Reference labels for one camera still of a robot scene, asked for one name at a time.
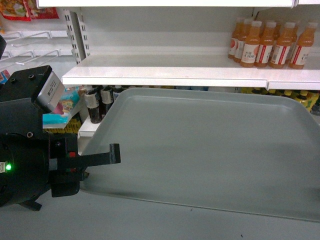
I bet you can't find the dark tea bottle left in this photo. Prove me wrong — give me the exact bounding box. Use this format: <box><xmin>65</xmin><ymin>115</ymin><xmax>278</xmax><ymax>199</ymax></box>
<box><xmin>84</xmin><ymin>88</ymin><xmax>102</xmax><ymax>124</ymax></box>

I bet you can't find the white middle shelf board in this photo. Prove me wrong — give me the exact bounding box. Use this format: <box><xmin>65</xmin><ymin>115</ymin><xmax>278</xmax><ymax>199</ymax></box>
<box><xmin>62</xmin><ymin>54</ymin><xmax>320</xmax><ymax>90</ymax></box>

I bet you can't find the orange juice bottle middle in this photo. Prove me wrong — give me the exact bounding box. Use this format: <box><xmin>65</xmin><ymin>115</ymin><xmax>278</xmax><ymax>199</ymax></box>
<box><xmin>288</xmin><ymin>21</ymin><xmax>319</xmax><ymax>70</ymax></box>

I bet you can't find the red snack bag hanging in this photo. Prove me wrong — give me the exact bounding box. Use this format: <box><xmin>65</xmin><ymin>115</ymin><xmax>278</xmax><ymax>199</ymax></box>
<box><xmin>0</xmin><ymin>0</ymin><xmax>59</xmax><ymax>22</ymax></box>

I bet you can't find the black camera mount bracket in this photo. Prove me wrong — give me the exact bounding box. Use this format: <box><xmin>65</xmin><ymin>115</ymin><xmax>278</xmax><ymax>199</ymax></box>
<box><xmin>0</xmin><ymin>65</ymin><xmax>53</xmax><ymax>140</ymax></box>

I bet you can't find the dark tea bottle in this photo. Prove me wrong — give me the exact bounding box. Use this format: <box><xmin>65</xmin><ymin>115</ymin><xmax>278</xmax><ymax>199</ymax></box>
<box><xmin>113</xmin><ymin>85</ymin><xmax>124</xmax><ymax>101</ymax></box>
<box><xmin>100</xmin><ymin>86</ymin><xmax>114</xmax><ymax>116</ymax></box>
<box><xmin>84</xmin><ymin>88</ymin><xmax>102</xmax><ymax>124</ymax></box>

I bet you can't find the white lower shelf board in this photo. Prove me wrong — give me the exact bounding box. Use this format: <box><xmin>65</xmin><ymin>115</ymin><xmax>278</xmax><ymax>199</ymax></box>
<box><xmin>77</xmin><ymin>116</ymin><xmax>101</xmax><ymax>139</ymax></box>

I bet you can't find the orange juice bottle front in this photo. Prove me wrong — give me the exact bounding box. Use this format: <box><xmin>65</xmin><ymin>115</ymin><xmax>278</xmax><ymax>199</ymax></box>
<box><xmin>240</xmin><ymin>20</ymin><xmax>262</xmax><ymax>68</ymax></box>

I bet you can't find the dark tea bottle right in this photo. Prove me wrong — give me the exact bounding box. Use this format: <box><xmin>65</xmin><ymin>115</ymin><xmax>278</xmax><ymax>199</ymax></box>
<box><xmin>113</xmin><ymin>85</ymin><xmax>124</xmax><ymax>101</ymax></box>

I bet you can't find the orange juice bottle back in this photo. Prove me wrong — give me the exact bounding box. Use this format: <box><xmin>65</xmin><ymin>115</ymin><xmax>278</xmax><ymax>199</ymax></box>
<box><xmin>228</xmin><ymin>17</ymin><xmax>245</xmax><ymax>59</ymax></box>

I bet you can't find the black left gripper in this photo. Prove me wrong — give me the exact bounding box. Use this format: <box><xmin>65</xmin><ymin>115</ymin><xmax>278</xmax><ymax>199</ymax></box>
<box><xmin>48</xmin><ymin>133</ymin><xmax>121</xmax><ymax>198</ymax></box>

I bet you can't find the dark tea bottle middle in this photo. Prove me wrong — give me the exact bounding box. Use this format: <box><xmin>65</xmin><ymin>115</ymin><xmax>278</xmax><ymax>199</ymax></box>
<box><xmin>100</xmin><ymin>86</ymin><xmax>114</xmax><ymax>116</ymax></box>

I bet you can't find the white shelf board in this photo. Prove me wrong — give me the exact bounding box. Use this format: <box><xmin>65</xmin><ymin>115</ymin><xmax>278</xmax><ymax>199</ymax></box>
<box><xmin>62</xmin><ymin>54</ymin><xmax>320</xmax><ymax>90</ymax></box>
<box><xmin>77</xmin><ymin>116</ymin><xmax>101</xmax><ymax>139</ymax></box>

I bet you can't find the white slotted shelf upright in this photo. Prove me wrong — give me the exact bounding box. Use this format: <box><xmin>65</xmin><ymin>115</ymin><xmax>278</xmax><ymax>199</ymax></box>
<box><xmin>63</xmin><ymin>9</ymin><xmax>91</xmax><ymax>65</ymax></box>

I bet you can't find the teal snack package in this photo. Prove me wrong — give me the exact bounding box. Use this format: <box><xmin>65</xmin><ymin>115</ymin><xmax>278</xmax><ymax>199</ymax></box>
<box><xmin>42</xmin><ymin>85</ymin><xmax>86</xmax><ymax>129</ymax></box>

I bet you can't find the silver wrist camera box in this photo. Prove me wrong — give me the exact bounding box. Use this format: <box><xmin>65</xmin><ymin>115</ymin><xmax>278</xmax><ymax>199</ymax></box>
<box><xmin>36</xmin><ymin>71</ymin><xmax>65</xmax><ymax>113</ymax></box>

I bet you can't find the orange juice bottle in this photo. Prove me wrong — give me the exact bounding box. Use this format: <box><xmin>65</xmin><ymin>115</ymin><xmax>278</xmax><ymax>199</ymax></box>
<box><xmin>228</xmin><ymin>17</ymin><xmax>245</xmax><ymax>59</ymax></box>
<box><xmin>288</xmin><ymin>21</ymin><xmax>319</xmax><ymax>70</ymax></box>
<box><xmin>240</xmin><ymin>20</ymin><xmax>262</xmax><ymax>68</ymax></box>

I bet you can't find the grey rectangular serving tray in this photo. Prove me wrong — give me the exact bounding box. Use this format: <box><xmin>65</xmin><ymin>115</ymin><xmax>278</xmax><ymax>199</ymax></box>
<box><xmin>80</xmin><ymin>88</ymin><xmax>320</xmax><ymax>222</ymax></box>

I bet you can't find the white wire peg hook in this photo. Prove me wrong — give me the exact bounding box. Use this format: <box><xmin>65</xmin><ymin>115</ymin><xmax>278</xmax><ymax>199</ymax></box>
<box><xmin>0</xmin><ymin>30</ymin><xmax>72</xmax><ymax>66</ymax></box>

